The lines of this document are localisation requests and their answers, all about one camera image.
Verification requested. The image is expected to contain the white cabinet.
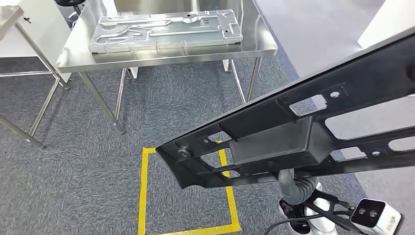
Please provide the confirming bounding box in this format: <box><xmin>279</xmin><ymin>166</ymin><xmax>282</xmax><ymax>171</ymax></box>
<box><xmin>0</xmin><ymin>0</ymin><xmax>72</xmax><ymax>83</ymax></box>

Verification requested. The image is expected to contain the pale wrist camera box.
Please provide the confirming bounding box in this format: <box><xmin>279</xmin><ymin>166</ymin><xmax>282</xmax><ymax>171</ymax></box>
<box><xmin>350</xmin><ymin>198</ymin><xmax>404</xmax><ymax>235</ymax></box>

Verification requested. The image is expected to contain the stainless steel workbench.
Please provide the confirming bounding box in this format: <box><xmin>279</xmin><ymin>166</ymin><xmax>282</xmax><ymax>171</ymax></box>
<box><xmin>55</xmin><ymin>0</ymin><xmax>278</xmax><ymax>134</ymax></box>

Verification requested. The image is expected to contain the small steel table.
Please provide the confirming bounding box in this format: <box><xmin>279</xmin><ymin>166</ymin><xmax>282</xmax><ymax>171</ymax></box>
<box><xmin>0</xmin><ymin>4</ymin><xmax>70</xmax><ymax>150</ymax></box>

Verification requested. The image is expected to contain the black plastic frame part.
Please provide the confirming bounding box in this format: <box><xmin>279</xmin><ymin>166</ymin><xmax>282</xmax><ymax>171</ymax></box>
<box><xmin>155</xmin><ymin>27</ymin><xmax>415</xmax><ymax>190</ymax></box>

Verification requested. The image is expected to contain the black cable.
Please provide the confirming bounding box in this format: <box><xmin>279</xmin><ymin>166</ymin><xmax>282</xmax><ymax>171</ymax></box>
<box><xmin>263</xmin><ymin>211</ymin><xmax>352</xmax><ymax>235</ymax></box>

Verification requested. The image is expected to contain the stamped grey metal panel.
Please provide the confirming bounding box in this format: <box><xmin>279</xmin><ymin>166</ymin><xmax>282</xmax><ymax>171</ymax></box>
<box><xmin>88</xmin><ymin>9</ymin><xmax>244</xmax><ymax>54</ymax></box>

